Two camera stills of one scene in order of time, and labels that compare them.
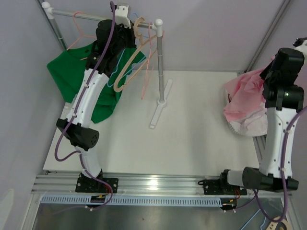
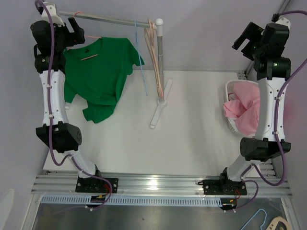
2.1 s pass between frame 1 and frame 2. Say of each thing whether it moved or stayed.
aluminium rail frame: stayed
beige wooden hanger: moved
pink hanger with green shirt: stayed
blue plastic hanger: moved
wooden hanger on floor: stayed
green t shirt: stayed
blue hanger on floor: stayed
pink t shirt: moved
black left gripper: moved
